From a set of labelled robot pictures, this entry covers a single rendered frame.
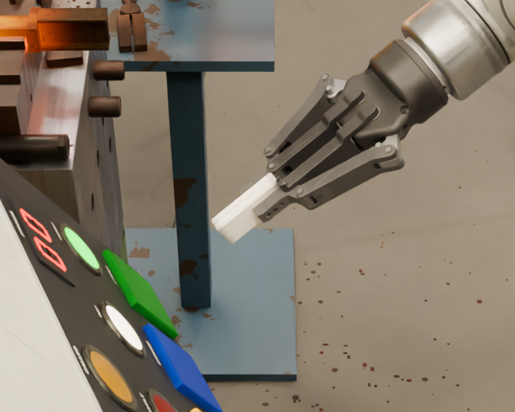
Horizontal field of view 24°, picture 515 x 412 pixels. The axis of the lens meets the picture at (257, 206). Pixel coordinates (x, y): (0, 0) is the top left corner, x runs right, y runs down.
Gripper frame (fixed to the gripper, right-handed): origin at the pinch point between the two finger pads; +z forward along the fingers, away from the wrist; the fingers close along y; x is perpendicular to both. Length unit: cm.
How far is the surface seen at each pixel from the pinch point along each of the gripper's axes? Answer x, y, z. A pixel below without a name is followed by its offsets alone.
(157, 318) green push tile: 0.1, -3.3, 12.6
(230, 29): -42, 67, -10
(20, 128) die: -5.0, 35.7, 16.8
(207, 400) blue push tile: -0.7, -13.2, 12.6
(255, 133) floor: -124, 125, 0
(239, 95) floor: -125, 140, -2
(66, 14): -3.6, 44.8, 4.8
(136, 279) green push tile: -0.1, 2.1, 12.5
